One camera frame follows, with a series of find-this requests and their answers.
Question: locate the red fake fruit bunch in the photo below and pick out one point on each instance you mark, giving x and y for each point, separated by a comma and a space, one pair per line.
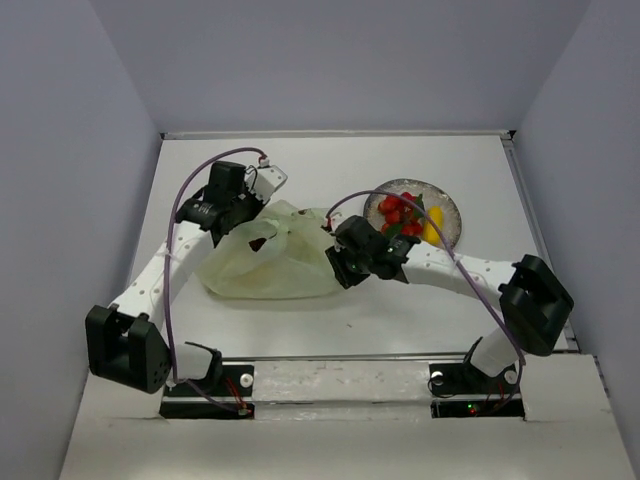
399, 218

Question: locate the speckled grey round plate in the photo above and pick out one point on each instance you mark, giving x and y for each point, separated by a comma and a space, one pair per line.
425, 194

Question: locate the yellow fake fruit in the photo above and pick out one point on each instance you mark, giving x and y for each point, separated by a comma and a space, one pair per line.
433, 225

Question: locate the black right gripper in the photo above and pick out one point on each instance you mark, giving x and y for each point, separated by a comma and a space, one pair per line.
336, 258

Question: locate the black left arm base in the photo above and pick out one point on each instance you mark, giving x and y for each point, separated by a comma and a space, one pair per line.
229, 398

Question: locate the dark red fake cherries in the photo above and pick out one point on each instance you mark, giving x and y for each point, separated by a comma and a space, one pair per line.
257, 244

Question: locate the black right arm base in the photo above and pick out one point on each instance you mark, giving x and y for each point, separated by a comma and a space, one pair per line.
459, 391

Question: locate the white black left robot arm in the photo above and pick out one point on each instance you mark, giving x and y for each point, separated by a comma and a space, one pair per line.
131, 341

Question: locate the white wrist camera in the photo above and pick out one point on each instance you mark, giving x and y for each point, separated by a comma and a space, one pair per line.
264, 180
333, 221

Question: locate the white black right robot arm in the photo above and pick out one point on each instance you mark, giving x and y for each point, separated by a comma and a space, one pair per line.
528, 301

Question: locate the green printed plastic bag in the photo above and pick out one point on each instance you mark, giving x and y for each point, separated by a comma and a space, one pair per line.
292, 264

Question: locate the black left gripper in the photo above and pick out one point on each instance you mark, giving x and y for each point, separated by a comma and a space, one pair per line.
258, 204

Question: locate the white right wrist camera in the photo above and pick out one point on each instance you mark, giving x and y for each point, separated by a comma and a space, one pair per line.
333, 221

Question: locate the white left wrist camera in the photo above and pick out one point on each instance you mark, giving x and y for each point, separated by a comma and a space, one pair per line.
264, 180

